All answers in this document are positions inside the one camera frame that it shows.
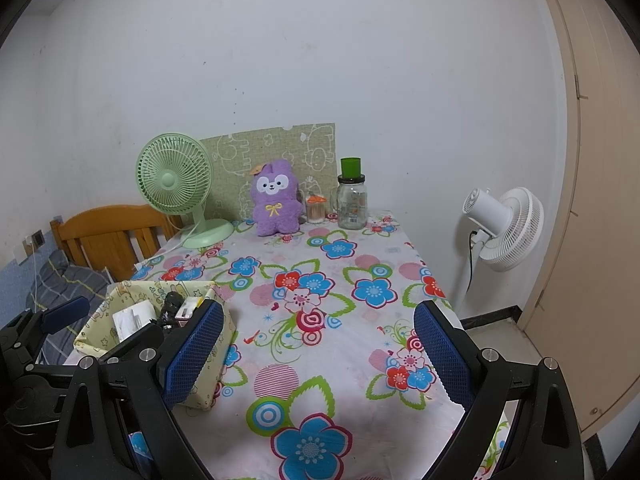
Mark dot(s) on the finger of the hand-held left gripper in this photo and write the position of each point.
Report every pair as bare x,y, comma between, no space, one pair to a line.
65,315
135,340

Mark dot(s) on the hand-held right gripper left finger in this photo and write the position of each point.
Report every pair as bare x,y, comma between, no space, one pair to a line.
192,355

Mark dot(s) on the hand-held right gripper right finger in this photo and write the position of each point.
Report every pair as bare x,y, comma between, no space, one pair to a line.
445,360

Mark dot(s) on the white tissue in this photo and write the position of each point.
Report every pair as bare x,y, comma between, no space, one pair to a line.
132,320

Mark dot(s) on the yellow printed storage box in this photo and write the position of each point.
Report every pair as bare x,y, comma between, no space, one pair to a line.
97,332

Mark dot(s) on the black plastic bag roll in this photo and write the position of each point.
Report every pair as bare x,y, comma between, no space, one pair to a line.
171,305

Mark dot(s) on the grey plaid pillow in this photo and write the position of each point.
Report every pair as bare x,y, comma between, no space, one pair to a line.
80,280

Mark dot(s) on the floral tablecloth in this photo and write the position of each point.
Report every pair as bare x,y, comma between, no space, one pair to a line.
350,410

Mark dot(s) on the white standing fan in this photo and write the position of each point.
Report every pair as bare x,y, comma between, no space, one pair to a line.
515,230

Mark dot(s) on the green desk fan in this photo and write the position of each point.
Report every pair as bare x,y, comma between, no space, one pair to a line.
167,177

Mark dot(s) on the purple plush toy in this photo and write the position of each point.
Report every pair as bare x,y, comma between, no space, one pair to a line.
275,210

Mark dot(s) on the glass jar with green lid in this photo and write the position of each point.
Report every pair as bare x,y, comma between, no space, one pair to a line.
352,210

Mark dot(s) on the cotton swab jar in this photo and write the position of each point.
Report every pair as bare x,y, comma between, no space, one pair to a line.
316,212

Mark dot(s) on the beige wardrobe door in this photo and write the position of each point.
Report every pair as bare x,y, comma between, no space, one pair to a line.
590,210

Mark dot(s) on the green printed board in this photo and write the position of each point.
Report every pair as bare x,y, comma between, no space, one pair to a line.
285,140

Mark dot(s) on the wall socket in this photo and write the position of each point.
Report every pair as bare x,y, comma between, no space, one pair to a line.
37,239

